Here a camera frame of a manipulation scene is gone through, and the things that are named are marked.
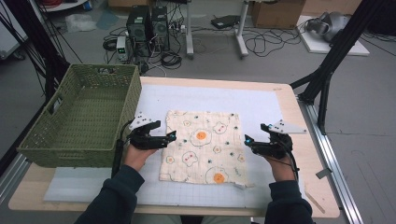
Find cardboard box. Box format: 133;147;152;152
250;0;307;30

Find aluminium rail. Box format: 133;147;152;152
0;153;31;203
298;99;364;224

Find tangled black floor cables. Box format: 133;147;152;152
242;27;303;58

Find grey power supply unit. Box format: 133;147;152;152
116;35;130;63

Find narrow black computer tower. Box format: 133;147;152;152
151;6;171;52

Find white grid mat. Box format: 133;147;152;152
43;84;310;210

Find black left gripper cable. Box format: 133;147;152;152
110;119;134;179

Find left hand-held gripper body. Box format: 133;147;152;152
128;111;168;151

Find large black computer tower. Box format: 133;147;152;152
126;5;153;58

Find thin wooden stick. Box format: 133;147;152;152
304;189;327;215

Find white desk leg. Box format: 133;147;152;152
185;0;195;60
234;0;250;59

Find person's right hand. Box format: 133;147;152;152
265;154;297;183

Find small grey metal piece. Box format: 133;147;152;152
315;167;333;180

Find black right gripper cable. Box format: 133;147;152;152
278;138;301;182

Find green woven basket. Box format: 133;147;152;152
17;63;143;169

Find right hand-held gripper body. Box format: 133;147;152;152
251;119;308;160

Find coiled black cable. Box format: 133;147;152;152
160;50;183;70

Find white floor board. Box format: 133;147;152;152
295;15;371;57

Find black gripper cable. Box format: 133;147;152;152
278;138;301;182
110;119;134;179

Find person's left hand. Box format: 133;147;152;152
122;144;159;173

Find cream printed cloth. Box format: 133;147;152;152
158;109;255;189

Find blue-grey sheet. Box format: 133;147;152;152
95;10;120;32

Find black metal stand with cables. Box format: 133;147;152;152
0;0;71;104

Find grey headset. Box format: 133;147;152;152
305;11;351;43

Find flat black device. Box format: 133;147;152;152
210;14;241;30

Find clear plastic bag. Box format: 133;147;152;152
64;13;98;34

